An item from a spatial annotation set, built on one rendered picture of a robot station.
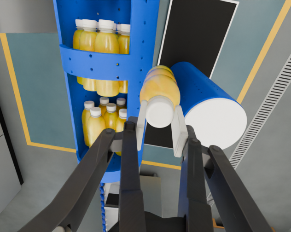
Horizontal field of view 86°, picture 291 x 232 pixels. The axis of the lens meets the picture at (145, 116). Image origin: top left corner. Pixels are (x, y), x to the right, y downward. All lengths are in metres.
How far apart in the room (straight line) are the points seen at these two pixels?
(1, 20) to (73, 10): 0.39
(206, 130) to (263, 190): 2.51
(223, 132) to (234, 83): 1.16
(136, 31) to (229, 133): 0.58
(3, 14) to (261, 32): 1.82
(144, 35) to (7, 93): 2.13
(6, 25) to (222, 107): 0.97
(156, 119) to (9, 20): 0.86
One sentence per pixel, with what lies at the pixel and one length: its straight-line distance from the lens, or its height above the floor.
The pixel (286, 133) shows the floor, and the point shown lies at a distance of 2.54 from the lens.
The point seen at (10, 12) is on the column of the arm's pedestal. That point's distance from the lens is 0.99.
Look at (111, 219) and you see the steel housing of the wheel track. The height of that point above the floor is 0.93.
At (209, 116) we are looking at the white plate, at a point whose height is 1.04.
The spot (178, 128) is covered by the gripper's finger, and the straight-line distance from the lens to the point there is 0.17.
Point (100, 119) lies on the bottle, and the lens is 0.60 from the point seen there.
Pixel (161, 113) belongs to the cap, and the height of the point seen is 1.44.
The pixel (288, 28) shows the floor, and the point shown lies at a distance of 2.01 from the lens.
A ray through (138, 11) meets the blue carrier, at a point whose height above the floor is 1.20.
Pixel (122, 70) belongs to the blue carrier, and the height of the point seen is 1.22.
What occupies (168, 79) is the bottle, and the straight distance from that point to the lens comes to 0.26.
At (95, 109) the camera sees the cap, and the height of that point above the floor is 1.12.
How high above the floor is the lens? 1.62
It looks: 62 degrees down
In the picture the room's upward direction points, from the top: 174 degrees counter-clockwise
